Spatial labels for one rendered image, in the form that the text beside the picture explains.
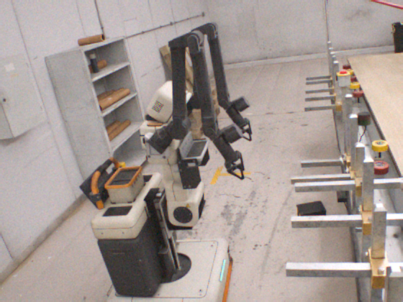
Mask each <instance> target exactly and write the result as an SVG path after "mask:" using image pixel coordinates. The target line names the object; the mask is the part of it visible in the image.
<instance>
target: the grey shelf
mask: <svg viewBox="0 0 403 302"><path fill-rule="evenodd" d="M122 42H123V43H122ZM123 44H124V45H123ZM124 49H125V50H124ZM97 51H98V52H97ZM125 52H126V53H125ZM97 53H98V54H97ZM93 54H95V56H96V61H97V62H98V61H100V60H105V61H106V62H107V66H106V67H105V68H102V69H100V70H99V72H98V73H94V72H92V73H90V72H89V67H88V65H90V64H91V61H90V57H89V55H93ZM98 55H99V56H98ZM126 57H127V58H126ZM99 59H100V60H99ZM45 60H46V64H47V67H48V70H49V74H50V76H51V81H52V82H53V85H54V90H55V93H56V96H57V99H58V102H59V104H60V110H61V112H62V115H63V119H64V121H65V125H66V127H67V131H68V134H69V137H70V139H71V144H72V146H73V149H74V152H75V154H76V159H77V162H78V164H79V167H80V169H81V172H82V176H83V180H86V179H87V178H88V177H89V176H90V174H92V173H93V171H94V170H95V169H97V168H98V167H99V166H100V165H102V164H103V163H104V162H105V161H106V160H108V159H109V158H110V157H114V158H116V159H117V161H118V162H119V163H125V165H126V167H131V166H138V165H141V164H143V163H144V161H145V159H146V157H145V156H146V150H144V149H143V148H142V143H141V137H140V126H141V125H142V123H143V122H145V117H144V114H143V111H142V107H141V104H140V97H139V93H138V90H137V86H136V83H135V76H134V73H133V70H132V66H131V60H130V56H129V53H128V50H127V43H126V40H125V38H124V36H121V37H114V38H111V39H107V40H105V41H104V42H98V43H94V44H90V45H84V46H79V47H75V48H72V49H69V50H65V51H63V52H58V53H55V54H52V55H48V56H45ZM83 72H84V73H85V75H84V73H83ZM130 74H131V75H130ZM103 78H104V79H103ZM132 82H133V83H132ZM133 84H134V85H133ZM102 86H103V87H102ZM105 87H106V88H105ZM121 87H123V88H125V89H126V88H128V89H129V90H130V94H129V95H127V96H126V97H124V98H123V99H121V100H119V101H117V102H116V103H114V104H112V105H111V106H110V107H108V108H106V109H104V110H102V111H100V107H99V103H98V101H97V96H98V95H100V94H101V93H103V92H105V91H111V90H113V89H114V90H115V91H116V90H118V89H120V88H121ZM136 97H137V98H136ZM138 105H139V106H138ZM140 115H141V116H140ZM141 117H142V118H141ZM115 118H116V119H115ZM126 119H129V120H130V121H131V125H129V126H128V127H127V128H126V129H124V131H122V132H120V133H119V134H118V135H117V136H116V137H115V138H114V139H112V140H111V141H109V138H108V135H107V131H106V129H105V127H106V126H108V125H109V124H111V123H112V122H114V121H115V120H118V122H120V123H123V122H124V121H125V120H126ZM102 135H103V136H102ZM104 144H105V145H104ZM123 151H124V152H123Z"/></svg>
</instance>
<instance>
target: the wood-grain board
mask: <svg viewBox="0 0 403 302"><path fill-rule="evenodd" d="M348 63H349V65H350V69H351V70H353V74H354V75H355V76H356V80H357V82H359V83H360V88H361V90H362V91H363V95H364V97H365V99H366V102H367V104H368V106H369V108H370V110H371V113H372V114H373V117H374V119H375V120H376V124H377V125H378V127H379V131H380V132H381V135H382V137H383V138H384V141H386V142H388V150H389V152H390V155H391V157H392V160H393V162H394V164H395V165H396V169H397V171H398V173H399V176H400V178H403V52H401V53H397V54H396V53H392V54H388V55H375V56H372V55H370V56H366V57H356V58H348Z"/></svg>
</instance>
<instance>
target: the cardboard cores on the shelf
mask: <svg viewBox="0 0 403 302"><path fill-rule="evenodd" d="M97 65H98V66H99V70H100V69H102V68H105V67H106V66H107V62H106V61H105V60H100V61H98V62H97ZM88 67H89V72H90V73H92V72H93V69H92V67H91V64H90V65H88ZM129 94H130V90H129V89H128V88H126V89H125V88H123V87H121V88H120V89H118V90H116V91H115V90H114V89H113V90H111V91H105V92H103V93H101V94H100V95H98V96H97V101H98V103H99V107H100V111H102V110H104V109H106V108H108V107H110V106H111V105H112V104H114V103H116V102H117V101H119V100H121V99H123V98H124V97H126V96H127V95H129ZM129 125H131V121H130V120H129V119H126V120H125V121H124V122H123V123H120V122H118V120H115V121H114V122H112V123H111V124H109V125H108V126H106V127H105V129H106V131H107V135H108V138H109V141H111V140H112V139H114V138H115V137H116V136H117V135H118V134H119V133H120V132H122V131H124V129H126V128H127V127H128V126H129Z"/></svg>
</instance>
